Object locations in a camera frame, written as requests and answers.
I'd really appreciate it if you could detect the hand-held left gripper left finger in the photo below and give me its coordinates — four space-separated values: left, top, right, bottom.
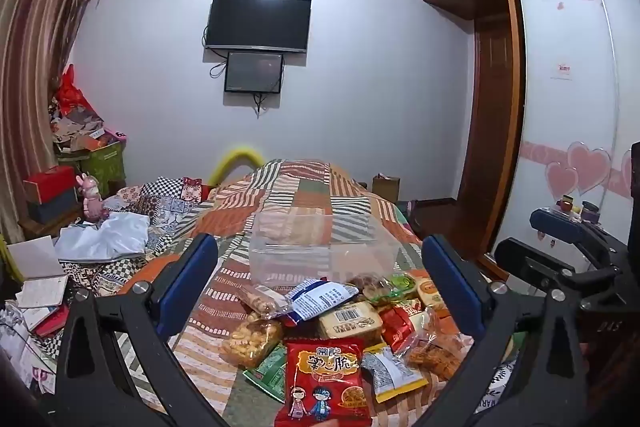
52 233 226 427

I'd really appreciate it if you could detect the white heart sliding door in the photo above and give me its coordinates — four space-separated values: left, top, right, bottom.
515 0 617 268
595 0 640 218

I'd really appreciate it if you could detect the clear bag of brown snacks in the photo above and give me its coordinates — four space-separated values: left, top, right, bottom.
350 273 396 305

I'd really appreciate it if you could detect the small cardboard box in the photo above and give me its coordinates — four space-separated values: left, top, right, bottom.
371 175 402 202

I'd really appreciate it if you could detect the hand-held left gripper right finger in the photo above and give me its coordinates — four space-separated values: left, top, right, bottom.
421 234 588 427

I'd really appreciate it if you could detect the small clear bag of peanuts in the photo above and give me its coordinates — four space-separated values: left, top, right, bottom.
239 282 293 320

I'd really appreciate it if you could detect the black wall television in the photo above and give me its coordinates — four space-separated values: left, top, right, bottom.
205 0 312 54

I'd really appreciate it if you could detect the clear plastic container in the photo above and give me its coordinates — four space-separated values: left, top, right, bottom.
248 211 401 285

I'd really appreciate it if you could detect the yellow foam tube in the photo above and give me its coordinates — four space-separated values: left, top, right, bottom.
209 146 265 188

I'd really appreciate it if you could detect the red book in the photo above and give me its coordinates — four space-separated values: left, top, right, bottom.
32 304 71 338

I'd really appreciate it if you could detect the wooden nightstand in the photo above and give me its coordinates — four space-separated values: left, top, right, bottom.
19 217 66 239

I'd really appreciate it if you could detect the red plastic bag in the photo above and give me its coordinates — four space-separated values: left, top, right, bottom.
54 64 98 118

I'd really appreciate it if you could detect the checkered patchwork cloth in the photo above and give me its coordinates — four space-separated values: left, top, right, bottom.
102 177 211 228

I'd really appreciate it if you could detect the green patterned storage box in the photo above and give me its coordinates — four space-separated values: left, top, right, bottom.
80 142 126 195

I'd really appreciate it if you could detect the red cartoon snack packet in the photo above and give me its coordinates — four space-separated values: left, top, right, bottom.
274 338 373 427

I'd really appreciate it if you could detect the yellow orange snack packet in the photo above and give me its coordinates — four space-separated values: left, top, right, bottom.
407 269 448 310

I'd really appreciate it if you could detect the red snack packet beige label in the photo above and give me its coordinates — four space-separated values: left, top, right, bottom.
379 304 431 353

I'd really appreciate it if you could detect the clear bag of orange sticks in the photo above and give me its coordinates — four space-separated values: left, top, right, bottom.
405 317 473 380

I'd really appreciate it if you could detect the dark grey box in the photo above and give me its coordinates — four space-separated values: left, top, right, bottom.
26 196 81 225

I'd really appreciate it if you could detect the small black wall monitor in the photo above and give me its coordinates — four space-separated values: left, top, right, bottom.
224 51 285 94

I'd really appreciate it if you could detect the clear bag of golden snacks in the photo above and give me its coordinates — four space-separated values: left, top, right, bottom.
220 314 285 369

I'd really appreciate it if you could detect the red gift box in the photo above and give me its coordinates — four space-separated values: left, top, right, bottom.
22 166 78 202

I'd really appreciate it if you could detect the clear green snack packet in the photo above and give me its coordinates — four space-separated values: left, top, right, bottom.
385 273 421 300

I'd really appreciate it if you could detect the pink rabbit toy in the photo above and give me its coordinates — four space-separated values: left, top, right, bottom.
75 173 108 222

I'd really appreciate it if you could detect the wooden wardrobe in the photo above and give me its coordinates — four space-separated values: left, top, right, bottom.
419 0 640 278

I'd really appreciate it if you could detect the striped brown curtain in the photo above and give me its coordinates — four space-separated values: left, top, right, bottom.
0 0 108 248

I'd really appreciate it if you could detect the grey and yellow snack packet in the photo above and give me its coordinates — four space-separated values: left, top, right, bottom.
361 344 430 404

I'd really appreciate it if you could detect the pile of papers and clothes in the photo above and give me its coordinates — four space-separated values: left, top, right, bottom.
49 102 121 152

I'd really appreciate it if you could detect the blue and white snack packet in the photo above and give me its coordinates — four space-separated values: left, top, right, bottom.
286 279 360 323

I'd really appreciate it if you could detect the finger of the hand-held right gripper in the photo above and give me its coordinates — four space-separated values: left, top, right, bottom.
494 237 582 297
529 207 628 270

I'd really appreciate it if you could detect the white lined notebook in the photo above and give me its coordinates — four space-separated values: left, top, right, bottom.
15 276 68 309

